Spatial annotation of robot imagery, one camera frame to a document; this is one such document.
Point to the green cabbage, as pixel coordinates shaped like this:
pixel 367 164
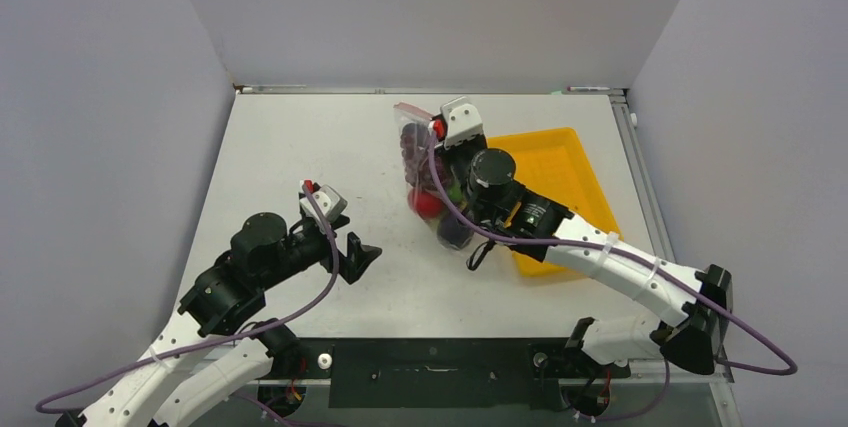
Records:
pixel 455 194

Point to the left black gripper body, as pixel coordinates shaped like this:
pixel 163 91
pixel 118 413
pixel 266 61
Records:
pixel 305 247

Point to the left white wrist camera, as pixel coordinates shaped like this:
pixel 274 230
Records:
pixel 315 199

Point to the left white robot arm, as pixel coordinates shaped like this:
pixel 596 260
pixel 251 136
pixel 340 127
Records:
pixel 203 353

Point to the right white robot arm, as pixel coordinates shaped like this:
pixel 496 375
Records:
pixel 691 308

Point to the clear zip top bag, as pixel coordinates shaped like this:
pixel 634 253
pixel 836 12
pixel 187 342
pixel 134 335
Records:
pixel 405 113

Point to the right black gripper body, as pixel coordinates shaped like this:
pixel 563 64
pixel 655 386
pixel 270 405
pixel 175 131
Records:
pixel 475 205

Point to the yellow plastic tray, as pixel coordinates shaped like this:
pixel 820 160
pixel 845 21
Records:
pixel 553 163

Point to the red tomato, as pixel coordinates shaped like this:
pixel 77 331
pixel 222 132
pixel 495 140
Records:
pixel 424 204

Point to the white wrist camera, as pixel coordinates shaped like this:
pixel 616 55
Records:
pixel 315 199
pixel 457 122

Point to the red grape bunch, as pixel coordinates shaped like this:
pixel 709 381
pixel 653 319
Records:
pixel 414 140

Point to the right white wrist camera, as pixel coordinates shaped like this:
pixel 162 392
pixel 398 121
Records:
pixel 457 122

